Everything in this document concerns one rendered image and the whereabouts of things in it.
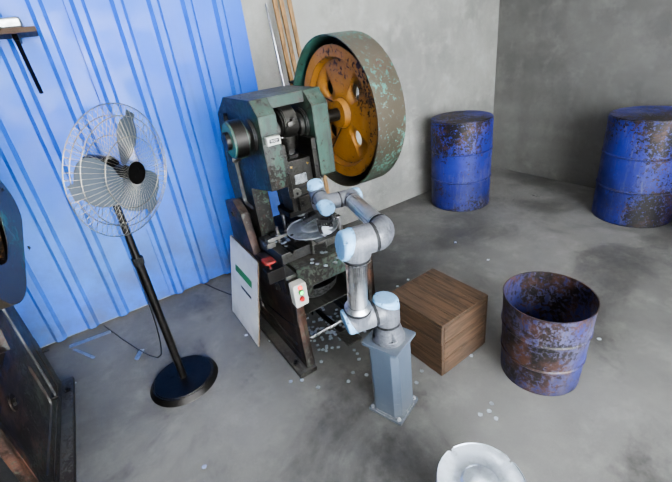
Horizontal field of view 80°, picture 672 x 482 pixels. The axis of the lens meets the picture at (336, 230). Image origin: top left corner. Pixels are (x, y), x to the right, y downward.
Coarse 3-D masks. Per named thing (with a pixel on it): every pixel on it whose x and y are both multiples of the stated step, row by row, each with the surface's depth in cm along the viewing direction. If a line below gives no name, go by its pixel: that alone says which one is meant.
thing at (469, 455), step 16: (464, 448) 145; (480, 448) 144; (448, 464) 140; (464, 464) 140; (480, 464) 139; (496, 464) 138; (512, 464) 138; (448, 480) 136; (464, 480) 134; (480, 480) 134; (496, 480) 133; (512, 480) 133
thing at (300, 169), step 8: (296, 152) 215; (288, 160) 209; (296, 160) 208; (304, 160) 211; (296, 168) 210; (304, 168) 212; (296, 176) 211; (304, 176) 214; (312, 176) 217; (296, 184) 213; (304, 184) 215; (296, 192) 213; (304, 192) 217; (288, 200) 218; (296, 200) 216; (304, 200) 215; (288, 208) 222; (296, 208) 217; (304, 208) 217
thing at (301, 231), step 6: (294, 222) 231; (300, 222) 230; (312, 222) 226; (336, 222) 223; (288, 228) 225; (294, 228) 224; (300, 228) 223; (306, 228) 221; (312, 228) 220; (288, 234) 219; (294, 234) 218; (300, 234) 217; (306, 234) 216; (312, 234) 215; (318, 234) 214
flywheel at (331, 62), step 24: (336, 48) 203; (312, 72) 229; (336, 72) 216; (360, 72) 194; (336, 96) 224; (360, 96) 206; (360, 120) 213; (336, 144) 241; (336, 168) 244; (360, 168) 222
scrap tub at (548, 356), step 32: (512, 288) 213; (544, 288) 214; (576, 288) 202; (512, 320) 193; (544, 320) 178; (576, 320) 207; (512, 352) 200; (544, 352) 186; (576, 352) 185; (544, 384) 195; (576, 384) 200
